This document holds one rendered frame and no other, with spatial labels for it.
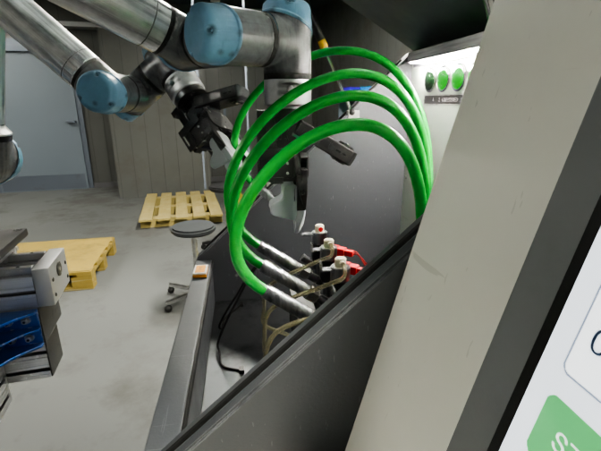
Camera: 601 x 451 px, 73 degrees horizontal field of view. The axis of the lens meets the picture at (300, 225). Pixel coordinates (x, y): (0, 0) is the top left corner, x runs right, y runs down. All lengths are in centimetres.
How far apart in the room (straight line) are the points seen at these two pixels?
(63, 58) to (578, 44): 79
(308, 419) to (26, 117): 708
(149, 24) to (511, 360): 60
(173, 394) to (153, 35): 51
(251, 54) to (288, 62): 6
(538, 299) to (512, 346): 3
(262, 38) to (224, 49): 6
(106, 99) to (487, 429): 75
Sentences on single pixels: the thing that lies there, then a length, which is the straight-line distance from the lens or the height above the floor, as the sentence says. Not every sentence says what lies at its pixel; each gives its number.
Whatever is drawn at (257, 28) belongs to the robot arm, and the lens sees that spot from 61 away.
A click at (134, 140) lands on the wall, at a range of 618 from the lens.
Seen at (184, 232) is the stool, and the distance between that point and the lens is 267.
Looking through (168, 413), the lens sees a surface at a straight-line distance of 60.
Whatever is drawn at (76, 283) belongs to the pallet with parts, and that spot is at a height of 6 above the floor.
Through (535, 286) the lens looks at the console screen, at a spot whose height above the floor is 124.
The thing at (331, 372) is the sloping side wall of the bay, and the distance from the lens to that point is 42.
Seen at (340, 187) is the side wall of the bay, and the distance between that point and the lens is 104.
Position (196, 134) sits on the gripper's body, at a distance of 86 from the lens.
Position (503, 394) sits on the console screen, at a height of 118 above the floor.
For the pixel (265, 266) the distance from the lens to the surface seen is 55.
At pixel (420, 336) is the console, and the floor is 116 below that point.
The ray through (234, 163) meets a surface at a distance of 60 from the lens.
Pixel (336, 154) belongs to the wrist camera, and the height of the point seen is 125.
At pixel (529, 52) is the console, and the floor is 137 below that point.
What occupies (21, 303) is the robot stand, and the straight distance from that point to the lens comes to 108.
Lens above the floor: 134
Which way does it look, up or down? 17 degrees down
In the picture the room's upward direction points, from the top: straight up
